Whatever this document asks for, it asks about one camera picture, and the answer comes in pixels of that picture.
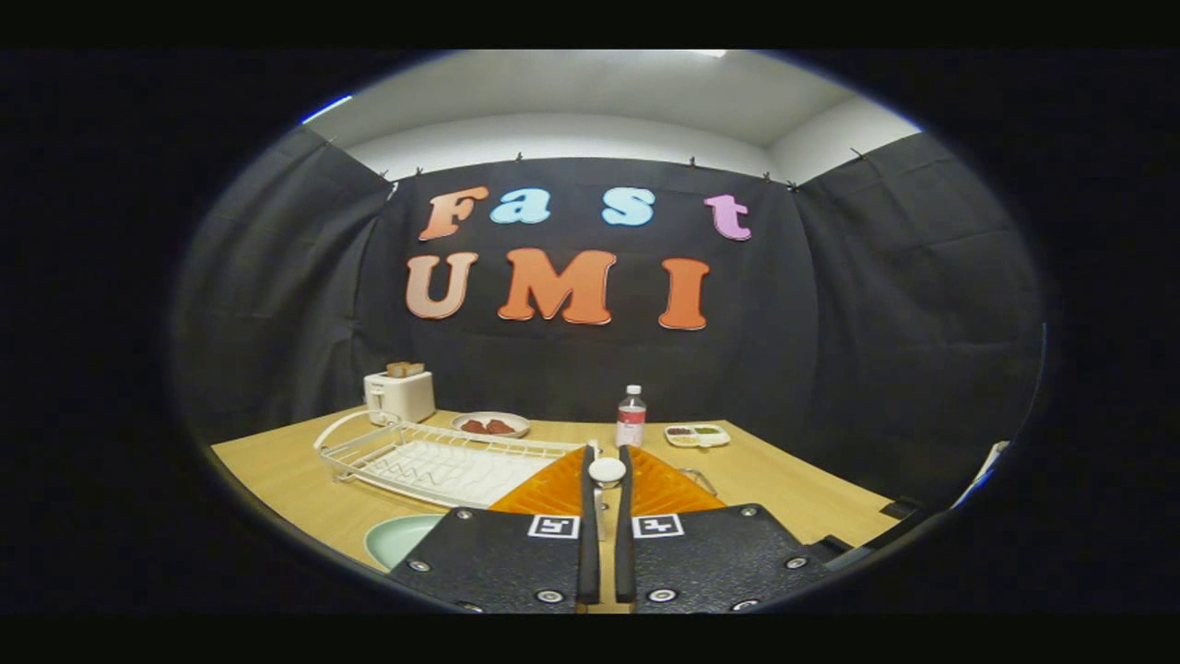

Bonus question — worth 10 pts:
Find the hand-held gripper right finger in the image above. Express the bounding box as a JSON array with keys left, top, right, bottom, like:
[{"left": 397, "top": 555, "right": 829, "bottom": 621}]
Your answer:
[{"left": 616, "top": 445, "right": 835, "bottom": 614}]

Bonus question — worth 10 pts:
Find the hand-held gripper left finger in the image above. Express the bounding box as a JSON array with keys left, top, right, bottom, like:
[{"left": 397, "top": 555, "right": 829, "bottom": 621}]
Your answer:
[{"left": 387, "top": 445, "right": 602, "bottom": 614}]

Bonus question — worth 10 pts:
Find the white wire dish rack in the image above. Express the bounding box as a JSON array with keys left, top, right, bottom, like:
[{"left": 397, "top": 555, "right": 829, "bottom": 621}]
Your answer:
[{"left": 313, "top": 411, "right": 591, "bottom": 510}]

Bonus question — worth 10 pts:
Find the pale green plate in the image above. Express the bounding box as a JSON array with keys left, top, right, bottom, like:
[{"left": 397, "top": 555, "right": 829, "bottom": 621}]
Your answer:
[{"left": 364, "top": 514, "right": 448, "bottom": 573}]

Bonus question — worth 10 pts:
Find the white plate with meat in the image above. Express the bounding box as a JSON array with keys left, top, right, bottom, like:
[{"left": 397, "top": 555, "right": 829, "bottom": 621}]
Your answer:
[{"left": 451, "top": 411, "right": 532, "bottom": 440}]

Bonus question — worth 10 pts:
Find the clear plastic water bottle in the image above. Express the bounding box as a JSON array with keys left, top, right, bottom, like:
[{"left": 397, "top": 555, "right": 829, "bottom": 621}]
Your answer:
[{"left": 616, "top": 385, "right": 647, "bottom": 449}]

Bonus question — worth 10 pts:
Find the white condiment tray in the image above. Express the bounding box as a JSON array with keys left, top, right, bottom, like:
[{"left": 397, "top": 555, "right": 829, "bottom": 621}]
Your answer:
[{"left": 664, "top": 423, "right": 731, "bottom": 449}]

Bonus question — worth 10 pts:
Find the white toaster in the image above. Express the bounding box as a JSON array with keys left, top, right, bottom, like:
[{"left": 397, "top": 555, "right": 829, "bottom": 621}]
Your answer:
[{"left": 363, "top": 371, "right": 436, "bottom": 425}]

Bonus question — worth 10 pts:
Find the white and blue object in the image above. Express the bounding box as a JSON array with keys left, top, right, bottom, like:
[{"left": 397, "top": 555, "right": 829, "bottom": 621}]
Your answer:
[{"left": 954, "top": 441, "right": 1012, "bottom": 510}]

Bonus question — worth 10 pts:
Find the long ceiling light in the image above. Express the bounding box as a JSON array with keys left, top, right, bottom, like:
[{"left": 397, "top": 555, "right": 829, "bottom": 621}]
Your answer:
[{"left": 301, "top": 94, "right": 353, "bottom": 125}]

